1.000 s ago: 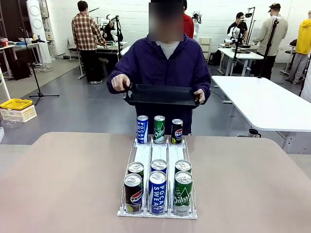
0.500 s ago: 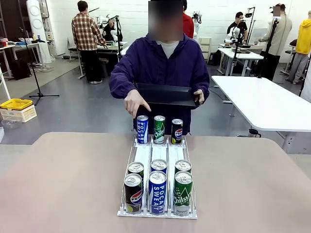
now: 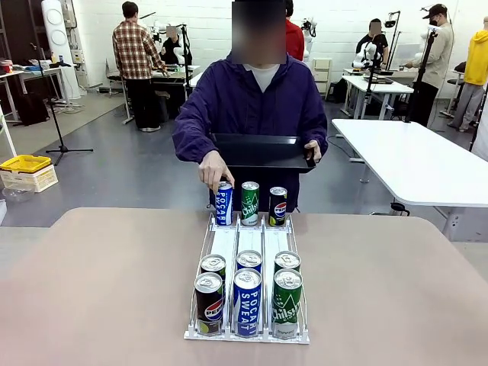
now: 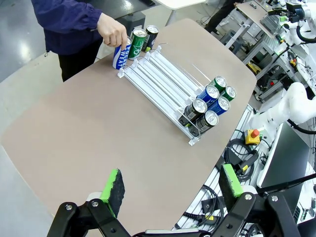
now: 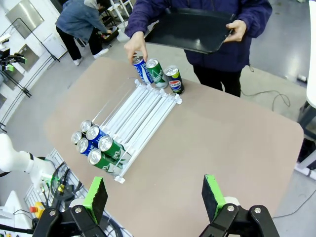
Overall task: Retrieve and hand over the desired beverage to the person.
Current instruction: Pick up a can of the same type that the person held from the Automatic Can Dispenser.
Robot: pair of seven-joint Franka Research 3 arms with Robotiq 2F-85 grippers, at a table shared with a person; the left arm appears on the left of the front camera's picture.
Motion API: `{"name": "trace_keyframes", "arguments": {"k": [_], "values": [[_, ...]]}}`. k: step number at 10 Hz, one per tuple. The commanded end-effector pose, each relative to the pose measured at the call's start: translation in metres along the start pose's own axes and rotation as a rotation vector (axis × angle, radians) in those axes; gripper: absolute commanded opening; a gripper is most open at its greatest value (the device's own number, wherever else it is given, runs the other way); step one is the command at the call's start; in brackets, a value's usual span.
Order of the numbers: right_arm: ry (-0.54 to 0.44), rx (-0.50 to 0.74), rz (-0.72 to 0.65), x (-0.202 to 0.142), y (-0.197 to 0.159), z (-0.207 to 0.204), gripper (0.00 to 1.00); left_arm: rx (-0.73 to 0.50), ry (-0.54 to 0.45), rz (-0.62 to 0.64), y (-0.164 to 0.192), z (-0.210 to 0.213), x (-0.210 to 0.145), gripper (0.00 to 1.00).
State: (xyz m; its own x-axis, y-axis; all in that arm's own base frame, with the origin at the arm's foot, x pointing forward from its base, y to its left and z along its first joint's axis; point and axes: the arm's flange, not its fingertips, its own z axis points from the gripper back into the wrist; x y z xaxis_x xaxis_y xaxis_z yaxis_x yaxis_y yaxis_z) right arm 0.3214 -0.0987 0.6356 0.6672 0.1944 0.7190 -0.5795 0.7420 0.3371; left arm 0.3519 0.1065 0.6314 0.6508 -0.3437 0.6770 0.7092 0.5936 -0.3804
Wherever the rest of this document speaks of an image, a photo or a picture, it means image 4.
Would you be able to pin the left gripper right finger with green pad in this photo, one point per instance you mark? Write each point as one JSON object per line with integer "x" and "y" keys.
{"x": 230, "y": 182}

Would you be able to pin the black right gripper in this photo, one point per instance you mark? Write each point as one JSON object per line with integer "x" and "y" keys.
{"x": 296, "y": 12}

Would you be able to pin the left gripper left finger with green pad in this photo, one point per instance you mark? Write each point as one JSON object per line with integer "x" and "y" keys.
{"x": 116, "y": 190}

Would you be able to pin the blue Pocari Sweat can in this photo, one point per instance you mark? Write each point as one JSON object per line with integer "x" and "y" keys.
{"x": 121, "y": 58}
{"x": 221, "y": 106}
{"x": 208, "y": 95}

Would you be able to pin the person's right forearm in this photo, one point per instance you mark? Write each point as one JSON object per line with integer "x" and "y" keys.
{"x": 81, "y": 12}

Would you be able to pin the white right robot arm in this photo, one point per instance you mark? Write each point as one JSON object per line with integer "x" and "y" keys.
{"x": 296, "y": 98}

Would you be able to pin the person in navy jacket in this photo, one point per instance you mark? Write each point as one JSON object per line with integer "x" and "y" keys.
{"x": 69, "y": 39}

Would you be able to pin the person's right hand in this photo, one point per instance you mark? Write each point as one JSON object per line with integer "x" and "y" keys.
{"x": 112, "y": 30}

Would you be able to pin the black power adapter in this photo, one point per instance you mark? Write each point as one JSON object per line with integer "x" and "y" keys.
{"x": 243, "y": 160}

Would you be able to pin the brown background table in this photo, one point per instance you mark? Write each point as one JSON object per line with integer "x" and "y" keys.
{"x": 256, "y": 12}

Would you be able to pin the yellow emergency stop box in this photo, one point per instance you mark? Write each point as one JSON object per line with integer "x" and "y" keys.
{"x": 251, "y": 137}

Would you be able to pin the black flat monitor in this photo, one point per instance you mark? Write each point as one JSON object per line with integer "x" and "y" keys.
{"x": 286, "y": 158}

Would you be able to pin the black Pepsi can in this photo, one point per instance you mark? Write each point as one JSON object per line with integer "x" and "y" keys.
{"x": 207, "y": 122}
{"x": 195, "y": 109}
{"x": 151, "y": 37}

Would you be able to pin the bystander in black clothes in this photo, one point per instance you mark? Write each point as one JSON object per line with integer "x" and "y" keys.
{"x": 219, "y": 14}

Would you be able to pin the green Chilsung cider can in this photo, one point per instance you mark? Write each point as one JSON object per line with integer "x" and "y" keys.
{"x": 137, "y": 47}
{"x": 229, "y": 93}
{"x": 219, "y": 82}

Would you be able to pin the white background table top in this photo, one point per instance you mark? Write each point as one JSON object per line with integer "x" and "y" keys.
{"x": 180, "y": 3}

